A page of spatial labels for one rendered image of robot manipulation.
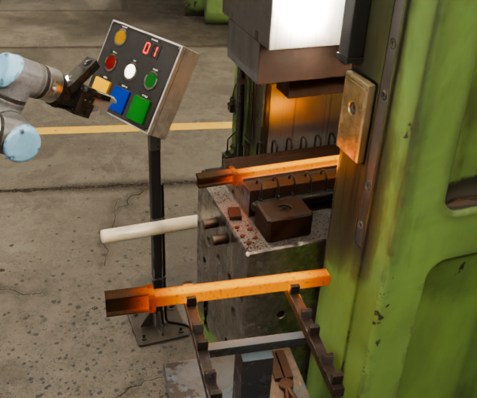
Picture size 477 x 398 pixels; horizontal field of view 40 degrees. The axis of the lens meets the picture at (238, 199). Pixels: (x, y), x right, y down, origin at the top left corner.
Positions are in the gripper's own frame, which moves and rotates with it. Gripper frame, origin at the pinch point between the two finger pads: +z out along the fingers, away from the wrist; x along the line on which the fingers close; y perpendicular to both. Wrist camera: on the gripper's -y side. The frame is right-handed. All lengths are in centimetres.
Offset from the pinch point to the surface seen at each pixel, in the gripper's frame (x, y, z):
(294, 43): 60, -29, -11
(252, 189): 53, 5, 6
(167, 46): 1.3, -19.8, 11.0
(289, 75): 57, -23, -3
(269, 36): 58, -28, -17
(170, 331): -3, 80, 73
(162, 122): 7.0, 1.2, 14.8
